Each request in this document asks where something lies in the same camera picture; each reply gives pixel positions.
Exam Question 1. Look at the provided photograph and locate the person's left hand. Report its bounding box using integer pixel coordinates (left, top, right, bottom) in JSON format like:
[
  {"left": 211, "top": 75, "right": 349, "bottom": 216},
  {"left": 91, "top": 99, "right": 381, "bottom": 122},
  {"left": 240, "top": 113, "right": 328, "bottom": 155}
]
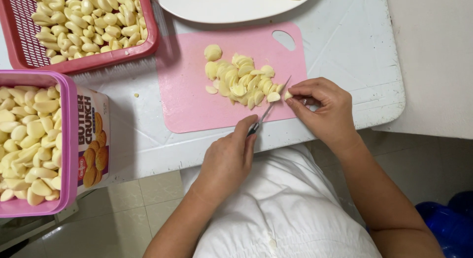
[{"left": 191, "top": 115, "right": 258, "bottom": 204}]

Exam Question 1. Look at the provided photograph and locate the person's right hand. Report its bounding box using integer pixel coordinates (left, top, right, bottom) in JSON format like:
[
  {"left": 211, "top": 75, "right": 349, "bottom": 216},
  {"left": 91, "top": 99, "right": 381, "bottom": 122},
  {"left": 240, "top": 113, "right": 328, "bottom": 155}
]
[{"left": 285, "top": 78, "right": 361, "bottom": 154}]

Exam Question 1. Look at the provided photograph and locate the small knife with dark handle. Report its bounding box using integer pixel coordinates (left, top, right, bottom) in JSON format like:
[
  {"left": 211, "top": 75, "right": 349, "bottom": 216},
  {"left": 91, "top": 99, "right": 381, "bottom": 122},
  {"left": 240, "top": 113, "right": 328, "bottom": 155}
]
[{"left": 247, "top": 75, "right": 292, "bottom": 138}]

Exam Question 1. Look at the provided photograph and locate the pink plastic cutting board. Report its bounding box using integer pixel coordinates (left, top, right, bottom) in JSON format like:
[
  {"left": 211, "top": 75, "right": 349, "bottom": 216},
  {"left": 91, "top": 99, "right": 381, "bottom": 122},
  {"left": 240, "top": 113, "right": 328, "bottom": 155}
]
[{"left": 155, "top": 22, "right": 308, "bottom": 134}]

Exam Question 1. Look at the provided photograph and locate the person's white garment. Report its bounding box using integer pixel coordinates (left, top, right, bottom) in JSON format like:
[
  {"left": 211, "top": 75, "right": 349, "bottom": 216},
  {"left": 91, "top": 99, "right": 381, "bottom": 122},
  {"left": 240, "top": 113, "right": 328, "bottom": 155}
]
[{"left": 180, "top": 143, "right": 383, "bottom": 258}]

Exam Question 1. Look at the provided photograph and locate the pile of sliced garlic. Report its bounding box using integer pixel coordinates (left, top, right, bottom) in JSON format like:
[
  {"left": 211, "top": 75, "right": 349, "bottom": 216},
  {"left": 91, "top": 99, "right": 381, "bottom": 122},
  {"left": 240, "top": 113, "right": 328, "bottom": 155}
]
[{"left": 204, "top": 44, "right": 286, "bottom": 111}]

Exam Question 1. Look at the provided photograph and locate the purple tub with biscuit label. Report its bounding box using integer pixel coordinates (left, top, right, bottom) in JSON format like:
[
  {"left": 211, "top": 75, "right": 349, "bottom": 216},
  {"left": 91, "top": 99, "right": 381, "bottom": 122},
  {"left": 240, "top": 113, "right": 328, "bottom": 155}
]
[{"left": 0, "top": 70, "right": 111, "bottom": 218}]

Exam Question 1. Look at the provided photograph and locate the white oval plate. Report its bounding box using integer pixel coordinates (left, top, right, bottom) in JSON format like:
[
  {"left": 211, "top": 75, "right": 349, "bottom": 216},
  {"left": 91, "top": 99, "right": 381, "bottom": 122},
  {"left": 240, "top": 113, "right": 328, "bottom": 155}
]
[{"left": 157, "top": 0, "right": 318, "bottom": 24}]

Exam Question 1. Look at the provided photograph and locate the blue plastic object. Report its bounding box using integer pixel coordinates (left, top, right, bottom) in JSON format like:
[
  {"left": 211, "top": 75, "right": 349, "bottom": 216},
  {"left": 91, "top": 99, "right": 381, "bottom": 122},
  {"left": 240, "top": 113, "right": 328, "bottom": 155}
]
[{"left": 415, "top": 191, "right": 473, "bottom": 258}]

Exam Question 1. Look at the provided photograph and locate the heap of peeled garlic cloves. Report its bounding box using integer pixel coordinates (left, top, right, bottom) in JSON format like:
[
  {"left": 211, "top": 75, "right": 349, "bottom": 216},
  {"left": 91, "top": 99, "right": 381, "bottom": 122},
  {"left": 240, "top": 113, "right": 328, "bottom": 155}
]
[{"left": 29, "top": 0, "right": 148, "bottom": 65}]

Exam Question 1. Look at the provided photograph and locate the peeled garlic cloves filling tub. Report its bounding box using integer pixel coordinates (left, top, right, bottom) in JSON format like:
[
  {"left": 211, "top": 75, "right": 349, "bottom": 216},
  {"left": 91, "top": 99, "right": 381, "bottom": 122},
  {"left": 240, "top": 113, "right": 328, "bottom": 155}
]
[{"left": 0, "top": 84, "right": 63, "bottom": 207}]

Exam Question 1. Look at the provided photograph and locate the red plastic mesh basket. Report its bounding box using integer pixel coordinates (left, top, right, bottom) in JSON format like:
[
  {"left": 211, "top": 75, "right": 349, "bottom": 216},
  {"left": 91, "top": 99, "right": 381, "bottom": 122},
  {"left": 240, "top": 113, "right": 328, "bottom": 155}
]
[{"left": 0, "top": 0, "right": 160, "bottom": 74}]

